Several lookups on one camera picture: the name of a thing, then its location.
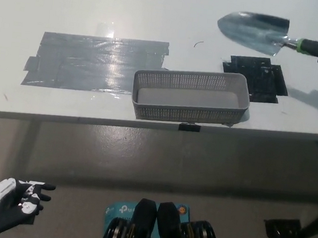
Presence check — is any steel trowel green black handle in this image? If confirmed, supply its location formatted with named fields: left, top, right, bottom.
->
left=214, top=7, right=318, bottom=62

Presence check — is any black tape patch on desk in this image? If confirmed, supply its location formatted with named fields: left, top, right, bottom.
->
left=218, top=53, right=292, bottom=107

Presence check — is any teal tp-link box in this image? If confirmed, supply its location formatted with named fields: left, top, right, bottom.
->
left=102, top=195, right=193, bottom=238

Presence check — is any grey perforated plastic basket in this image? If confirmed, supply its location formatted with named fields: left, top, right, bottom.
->
left=128, top=61, right=253, bottom=132

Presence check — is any small black tape strip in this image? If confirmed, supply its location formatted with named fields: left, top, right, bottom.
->
left=178, top=121, right=202, bottom=135

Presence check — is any large grey duct tape patch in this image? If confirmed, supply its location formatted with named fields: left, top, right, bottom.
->
left=20, top=25, right=173, bottom=102

